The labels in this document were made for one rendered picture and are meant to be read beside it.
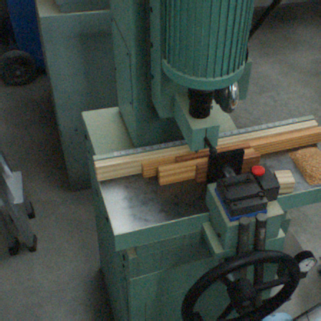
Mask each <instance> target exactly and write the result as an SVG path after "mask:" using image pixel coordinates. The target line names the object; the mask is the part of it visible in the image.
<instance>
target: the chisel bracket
mask: <svg viewBox="0 0 321 321"><path fill-rule="evenodd" d="M189 102H190V100H188V93H187V92H185V93H178V94H175V95H174V109H173V116H174V118H175V120H176V122H177V123H178V126H179V128H180V129H181V132H182V134H183V136H184V138H185V140H186V141H187V143H188V146H189V148H190V150H191V151H194V150H202V149H206V148H208V146H207V144H206V142H205V141H204V138H205V137H207V138H208V139H209V141H211V144H212V146H213V147H216V146H217V145H218V139H219V126H220V125H219V122H218V120H217V119H216V117H215V115H214V112H213V111H212V109H211V114H210V115H209V116H208V117H207V118H204V119H197V118H193V117H192V116H190V113H189Z"/></svg>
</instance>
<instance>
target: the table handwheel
mask: <svg viewBox="0 0 321 321"><path fill-rule="evenodd" d="M266 263H274V264H281V265H282V266H284V267H286V268H287V270H288V275H287V276H284V277H280V278H277V279H273V280H270V281H268V282H262V283H259V284H258V285H254V286H252V283H251V281H250V280H249V279H246V278H244V277H243V276H242V274H241V271H240V269H243V268H244V267H250V266H253V265H256V264H266ZM300 276H301V270H300V266H299V263H297V260H296V259H295V258H294V257H291V255H289V254H287V253H284V252H282V251H277V250H271V249H266V250H257V251H250V252H247V253H243V254H239V255H236V257H228V258H225V259H219V264H217V266H215V267H214V268H212V269H210V270H208V271H207V272H206V273H205V274H204V275H203V276H202V277H200V278H198V279H197V281H196V282H195V283H194V284H193V285H192V286H191V288H190V289H189V290H188V291H187V293H186V296H185V297H184V299H183V303H182V304H181V318H182V320H183V321H193V313H194V306H195V304H196V302H197V301H198V298H199V297H201V295H202V294H203V293H204V292H205V291H206V290H207V289H208V288H210V286H211V285H213V284H214V283H216V282H220V283H222V284H224V285H225V286H227V289H226V292H227V294H228V295H229V298H230V300H231V301H230V303H229V304H228V305H227V307H226V308H225V309H224V311H223V312H222V313H221V314H220V315H219V317H217V318H218V319H216V320H220V319H224V320H225V319H226V318H227V317H228V316H229V315H230V314H231V311H232V310H233V309H234V308H236V309H239V310H242V309H246V308H248V307H251V306H252V305H254V303H255V302H256V300H257V293H259V292H262V291H265V290H267V289H269V288H271V287H276V286H279V285H282V284H284V285H283V288H281V289H280V291H278V292H277V293H276V294H275V296H273V298H271V299H270V300H267V301H266V303H264V304H263V305H261V306H259V307H257V308H255V309H253V310H252V311H250V312H248V313H246V314H243V315H239V316H237V317H235V318H231V319H228V320H227V321H259V320H261V319H263V318H265V317H267V316H269V315H270V314H271V313H272V312H273V311H276V310H277V309H279V308H280V307H281V305H283V304H284V303H285V302H286V301H287V300H288V299H289V298H290V296H291V295H292V294H294V292H295V290H296V288H297V286H298V284H299V282H300ZM216 320H215V321H216Z"/></svg>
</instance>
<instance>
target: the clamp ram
mask: <svg viewBox="0 0 321 321"><path fill-rule="evenodd" d="M244 151H245V150H244V149H243V148H239V149H235V150H227V151H223V152H218V153H217V154H215V155H211V154H209V157H208V165H207V173H206V182H207V184H209V183H216V182H217V179H220V178H226V177H230V176H237V175H241V169H242V163H243V159H244Z"/></svg>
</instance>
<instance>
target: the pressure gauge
mask: <svg viewBox="0 0 321 321"><path fill-rule="evenodd" d="M294 258H295V259H296V260H297V263H299V266H300V270H301V272H307V271H309V270H311V269H313V268H314V267H315V265H316V264H317V260H316V258H315V255H314V254H312V252H311V251H310V250H305V251H301V252H299V253H297V254H296V256H295V257H294ZM311 260H312V261H311ZM307 264H308V266H306V265H307Z"/></svg>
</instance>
